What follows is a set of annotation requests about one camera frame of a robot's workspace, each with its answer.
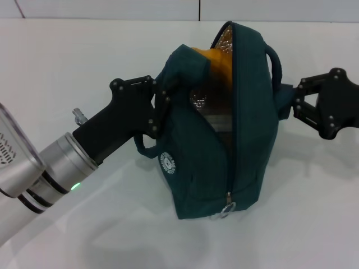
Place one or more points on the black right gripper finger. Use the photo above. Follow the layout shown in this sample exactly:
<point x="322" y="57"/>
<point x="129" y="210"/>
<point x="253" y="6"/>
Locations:
<point x="311" y="87"/>
<point x="308" y="116"/>

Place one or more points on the yellow banana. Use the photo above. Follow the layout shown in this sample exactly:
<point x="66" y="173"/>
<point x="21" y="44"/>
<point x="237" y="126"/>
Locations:
<point x="221" y="67"/>

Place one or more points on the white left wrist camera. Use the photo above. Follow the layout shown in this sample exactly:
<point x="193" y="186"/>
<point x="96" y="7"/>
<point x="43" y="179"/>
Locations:
<point x="16" y="151"/>

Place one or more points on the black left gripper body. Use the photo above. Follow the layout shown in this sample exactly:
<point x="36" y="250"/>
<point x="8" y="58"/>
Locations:
<point x="123" y="117"/>

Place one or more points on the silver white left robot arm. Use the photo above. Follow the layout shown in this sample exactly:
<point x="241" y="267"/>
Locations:
<point x="64" y="165"/>

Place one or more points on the dark teal insulated lunch bag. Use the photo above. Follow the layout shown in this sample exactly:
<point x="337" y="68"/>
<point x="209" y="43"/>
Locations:
<point x="252" y="140"/>

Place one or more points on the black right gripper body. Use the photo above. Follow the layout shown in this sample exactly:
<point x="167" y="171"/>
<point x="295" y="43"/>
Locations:
<point x="342" y="103"/>

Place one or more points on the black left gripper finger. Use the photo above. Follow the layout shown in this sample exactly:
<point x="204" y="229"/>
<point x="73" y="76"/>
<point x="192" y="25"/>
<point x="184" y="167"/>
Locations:
<point x="164" y="90"/>
<point x="160" y="120"/>

